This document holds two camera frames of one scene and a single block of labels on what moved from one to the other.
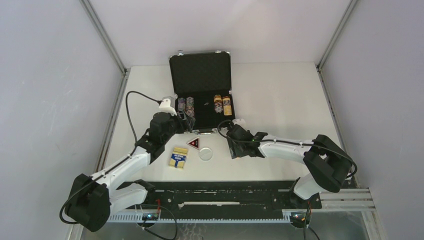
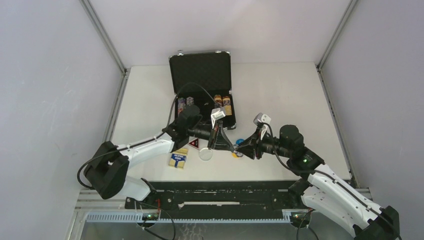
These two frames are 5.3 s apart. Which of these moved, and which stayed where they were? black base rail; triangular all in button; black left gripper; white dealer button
Moved: black left gripper
Stayed: white dealer button; triangular all in button; black base rail
